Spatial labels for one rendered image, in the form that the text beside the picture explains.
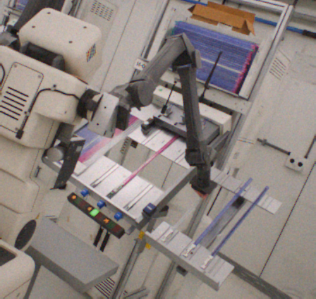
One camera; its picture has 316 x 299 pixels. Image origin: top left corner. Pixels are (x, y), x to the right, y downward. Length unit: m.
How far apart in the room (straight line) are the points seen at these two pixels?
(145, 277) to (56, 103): 1.29
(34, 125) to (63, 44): 0.23
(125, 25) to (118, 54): 0.34
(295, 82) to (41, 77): 2.73
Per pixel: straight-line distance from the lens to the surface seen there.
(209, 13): 2.64
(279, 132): 3.52
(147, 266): 2.12
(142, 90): 1.19
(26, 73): 1.12
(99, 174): 1.95
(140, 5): 4.50
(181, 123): 2.06
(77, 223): 2.38
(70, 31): 1.17
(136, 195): 1.83
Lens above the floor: 1.32
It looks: 8 degrees down
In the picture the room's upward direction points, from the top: 23 degrees clockwise
